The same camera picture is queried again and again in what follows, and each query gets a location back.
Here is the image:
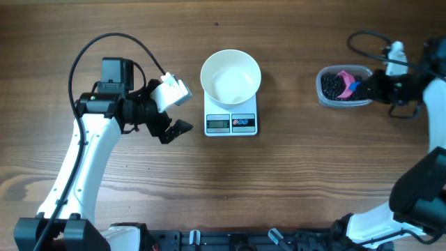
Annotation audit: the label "pink scoop blue handle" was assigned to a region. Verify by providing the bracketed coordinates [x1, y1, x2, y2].
[337, 70, 362, 101]

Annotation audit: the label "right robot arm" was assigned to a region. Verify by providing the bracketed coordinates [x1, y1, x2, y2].
[325, 37, 445, 250]

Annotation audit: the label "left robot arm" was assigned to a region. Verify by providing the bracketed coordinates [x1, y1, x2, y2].
[14, 58, 192, 250]

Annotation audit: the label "white digital kitchen scale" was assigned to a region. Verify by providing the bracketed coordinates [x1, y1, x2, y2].
[203, 94, 258, 137]

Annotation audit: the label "white bowl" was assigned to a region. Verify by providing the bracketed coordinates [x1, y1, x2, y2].
[200, 50, 262, 107]

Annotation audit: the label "clear plastic container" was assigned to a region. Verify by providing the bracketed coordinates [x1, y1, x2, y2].
[316, 65, 372, 108]

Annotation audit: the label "black beans in container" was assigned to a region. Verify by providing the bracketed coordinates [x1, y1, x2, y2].
[321, 73, 366, 101]

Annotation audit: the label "right black cable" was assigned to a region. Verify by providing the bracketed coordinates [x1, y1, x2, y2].
[346, 30, 446, 81]

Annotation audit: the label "black cable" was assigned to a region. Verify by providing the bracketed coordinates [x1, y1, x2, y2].
[346, 30, 446, 81]
[33, 32, 167, 251]

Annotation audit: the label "left black cable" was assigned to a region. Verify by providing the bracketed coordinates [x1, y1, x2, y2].
[33, 32, 167, 251]

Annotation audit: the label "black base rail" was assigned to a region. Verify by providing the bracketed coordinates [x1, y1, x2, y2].
[148, 230, 329, 251]

